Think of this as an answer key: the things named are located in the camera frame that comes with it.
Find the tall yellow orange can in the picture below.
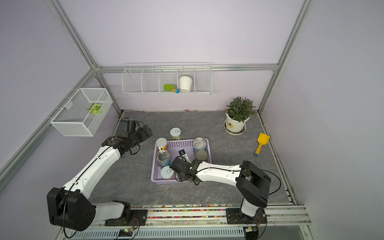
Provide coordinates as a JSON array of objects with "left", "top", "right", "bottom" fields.
[{"left": 156, "top": 138, "right": 168, "bottom": 151}]

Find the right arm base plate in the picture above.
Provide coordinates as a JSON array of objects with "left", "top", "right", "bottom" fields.
[{"left": 226, "top": 208, "right": 267, "bottom": 225}]

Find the small white empty pot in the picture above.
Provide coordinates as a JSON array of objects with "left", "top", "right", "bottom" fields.
[{"left": 179, "top": 76, "right": 193, "bottom": 93}]

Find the green toy in side basket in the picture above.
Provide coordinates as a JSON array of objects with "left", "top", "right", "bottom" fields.
[{"left": 87, "top": 103, "right": 106, "bottom": 115}]

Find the blue Progresso soup can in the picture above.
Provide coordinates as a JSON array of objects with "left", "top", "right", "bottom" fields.
[{"left": 156, "top": 150, "right": 171, "bottom": 168}]

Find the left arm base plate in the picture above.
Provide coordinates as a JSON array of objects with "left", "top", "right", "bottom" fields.
[{"left": 105, "top": 209, "right": 148, "bottom": 227}]

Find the potted green plant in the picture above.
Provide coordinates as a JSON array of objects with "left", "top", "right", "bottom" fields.
[{"left": 224, "top": 97, "right": 257, "bottom": 136}]

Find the yellow toy shovel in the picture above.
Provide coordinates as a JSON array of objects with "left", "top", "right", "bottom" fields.
[{"left": 255, "top": 133, "right": 270, "bottom": 156}]

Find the white wire wall shelf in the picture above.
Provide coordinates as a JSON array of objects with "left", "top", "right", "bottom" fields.
[{"left": 122, "top": 62, "right": 213, "bottom": 95}]

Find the white wire side basket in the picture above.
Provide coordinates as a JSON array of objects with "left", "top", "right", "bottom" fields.
[{"left": 50, "top": 88, "right": 113, "bottom": 137}]

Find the small pink label can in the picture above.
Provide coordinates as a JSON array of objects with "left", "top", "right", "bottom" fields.
[{"left": 160, "top": 166, "right": 174, "bottom": 180}]

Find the dark navy tomato can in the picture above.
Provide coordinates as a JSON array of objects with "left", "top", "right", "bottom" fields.
[{"left": 195, "top": 150, "right": 209, "bottom": 162}]

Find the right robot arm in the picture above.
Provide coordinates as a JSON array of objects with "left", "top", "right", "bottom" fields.
[{"left": 170, "top": 157, "right": 277, "bottom": 221}]

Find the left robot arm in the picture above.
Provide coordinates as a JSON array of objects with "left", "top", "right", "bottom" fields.
[{"left": 47, "top": 121, "right": 153, "bottom": 232}]

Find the small green label can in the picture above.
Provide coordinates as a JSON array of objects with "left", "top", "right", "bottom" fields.
[{"left": 170, "top": 128, "right": 182, "bottom": 141}]

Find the blue orange soup can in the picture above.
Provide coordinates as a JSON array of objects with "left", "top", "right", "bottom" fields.
[{"left": 193, "top": 138, "right": 208, "bottom": 154}]

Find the aluminium mounting rail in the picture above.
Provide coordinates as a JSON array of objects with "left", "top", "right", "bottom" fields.
[{"left": 82, "top": 205, "right": 312, "bottom": 231}]

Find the green toy scoop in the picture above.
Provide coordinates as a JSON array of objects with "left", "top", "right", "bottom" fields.
[{"left": 164, "top": 84, "right": 180, "bottom": 94}]

